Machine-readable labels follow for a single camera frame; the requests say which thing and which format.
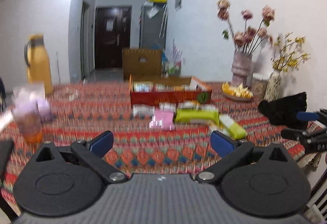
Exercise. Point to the white floral slim vase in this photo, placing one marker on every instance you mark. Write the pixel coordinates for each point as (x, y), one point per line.
(273, 86)

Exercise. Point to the brown cardboard box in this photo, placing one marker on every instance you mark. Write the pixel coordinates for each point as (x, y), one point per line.
(141, 62)

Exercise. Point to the dried pink roses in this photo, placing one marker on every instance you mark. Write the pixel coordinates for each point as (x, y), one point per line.
(250, 38)

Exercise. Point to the black cloth bag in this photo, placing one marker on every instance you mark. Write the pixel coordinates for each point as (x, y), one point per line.
(283, 111)

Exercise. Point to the silver snack packet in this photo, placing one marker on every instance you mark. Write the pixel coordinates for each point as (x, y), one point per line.
(143, 110)

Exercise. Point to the floral storage jar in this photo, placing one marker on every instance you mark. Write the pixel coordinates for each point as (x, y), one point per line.
(259, 85)

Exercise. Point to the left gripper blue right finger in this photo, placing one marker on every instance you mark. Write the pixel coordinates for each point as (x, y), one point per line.
(233, 154)

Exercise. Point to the yellow blossom branches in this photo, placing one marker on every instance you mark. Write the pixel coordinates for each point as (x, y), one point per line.
(288, 53)

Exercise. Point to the colourful patterned tablecloth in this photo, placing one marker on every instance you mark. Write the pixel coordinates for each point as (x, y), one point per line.
(82, 111)

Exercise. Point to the clear plastic cup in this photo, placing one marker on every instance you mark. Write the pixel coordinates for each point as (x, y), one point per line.
(26, 111)

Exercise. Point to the plate of orange peels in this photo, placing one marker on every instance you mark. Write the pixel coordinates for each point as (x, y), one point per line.
(237, 93)

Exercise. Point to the pink ceramic flower vase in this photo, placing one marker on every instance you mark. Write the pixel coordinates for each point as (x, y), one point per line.
(241, 68)

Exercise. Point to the wall picture frame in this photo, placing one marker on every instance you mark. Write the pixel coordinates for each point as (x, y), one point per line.
(178, 4)

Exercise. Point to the red cardboard snack box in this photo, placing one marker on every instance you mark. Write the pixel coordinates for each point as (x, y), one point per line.
(153, 90)

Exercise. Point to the pink snack packet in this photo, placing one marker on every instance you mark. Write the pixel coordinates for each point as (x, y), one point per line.
(162, 120)

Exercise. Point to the yellow thermos jug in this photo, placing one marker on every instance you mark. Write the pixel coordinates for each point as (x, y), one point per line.
(38, 62)

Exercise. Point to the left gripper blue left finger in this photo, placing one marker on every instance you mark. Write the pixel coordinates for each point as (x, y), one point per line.
(90, 154)

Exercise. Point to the dark entrance door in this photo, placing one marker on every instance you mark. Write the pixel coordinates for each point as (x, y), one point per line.
(112, 34)

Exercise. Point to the white green snack packet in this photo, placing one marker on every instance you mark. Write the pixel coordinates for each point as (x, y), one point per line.
(235, 130)

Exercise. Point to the grey refrigerator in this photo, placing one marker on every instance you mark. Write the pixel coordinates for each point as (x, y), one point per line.
(152, 26)

